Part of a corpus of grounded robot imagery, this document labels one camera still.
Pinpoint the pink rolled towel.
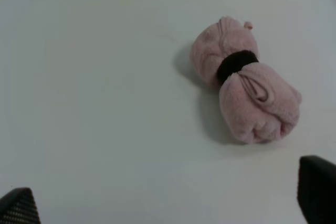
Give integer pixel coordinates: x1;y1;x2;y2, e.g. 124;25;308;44
190;16;302;144

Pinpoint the black hair band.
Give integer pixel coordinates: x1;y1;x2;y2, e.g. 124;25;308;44
216;50;259;85

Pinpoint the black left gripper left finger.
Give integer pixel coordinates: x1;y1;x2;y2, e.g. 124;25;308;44
0;187;41;224

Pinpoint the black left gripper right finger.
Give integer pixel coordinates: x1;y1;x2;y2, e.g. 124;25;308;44
297;155;335;224

